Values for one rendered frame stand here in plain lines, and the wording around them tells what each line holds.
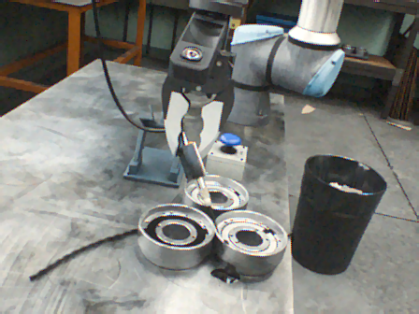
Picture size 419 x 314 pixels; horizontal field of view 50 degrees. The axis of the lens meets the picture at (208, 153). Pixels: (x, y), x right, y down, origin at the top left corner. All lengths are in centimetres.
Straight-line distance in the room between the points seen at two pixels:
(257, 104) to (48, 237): 64
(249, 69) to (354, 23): 361
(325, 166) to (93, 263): 157
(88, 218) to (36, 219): 7
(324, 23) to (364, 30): 366
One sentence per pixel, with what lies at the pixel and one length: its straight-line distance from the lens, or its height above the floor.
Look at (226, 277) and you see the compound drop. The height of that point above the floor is 80.
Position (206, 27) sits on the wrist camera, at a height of 110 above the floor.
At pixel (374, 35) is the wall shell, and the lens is 472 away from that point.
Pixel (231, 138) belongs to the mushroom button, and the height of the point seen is 87.
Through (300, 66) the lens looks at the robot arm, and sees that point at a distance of 104.
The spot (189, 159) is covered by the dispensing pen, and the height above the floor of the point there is 93.
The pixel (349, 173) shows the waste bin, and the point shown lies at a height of 36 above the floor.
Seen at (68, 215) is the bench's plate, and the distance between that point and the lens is 70.
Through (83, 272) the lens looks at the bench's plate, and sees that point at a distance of 60.
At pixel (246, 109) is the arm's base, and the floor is 84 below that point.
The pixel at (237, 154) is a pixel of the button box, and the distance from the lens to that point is 84.
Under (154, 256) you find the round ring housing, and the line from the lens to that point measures 60.
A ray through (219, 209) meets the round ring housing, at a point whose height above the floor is 84.
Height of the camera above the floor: 120
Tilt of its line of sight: 25 degrees down
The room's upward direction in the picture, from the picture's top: 10 degrees clockwise
